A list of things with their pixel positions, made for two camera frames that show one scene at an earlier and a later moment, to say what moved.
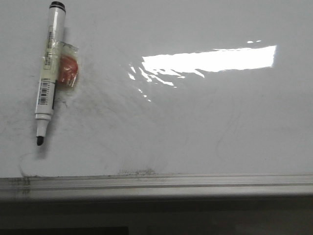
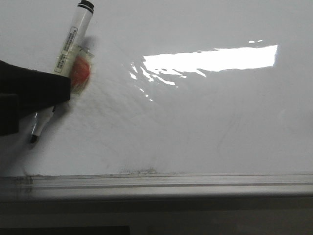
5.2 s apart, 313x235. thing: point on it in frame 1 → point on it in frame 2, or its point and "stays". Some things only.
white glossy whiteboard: [165, 87] stays
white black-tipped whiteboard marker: [50, 68] → [65, 62]
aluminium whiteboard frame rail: [157, 186] stays
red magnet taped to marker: [68, 64] → [81, 69]
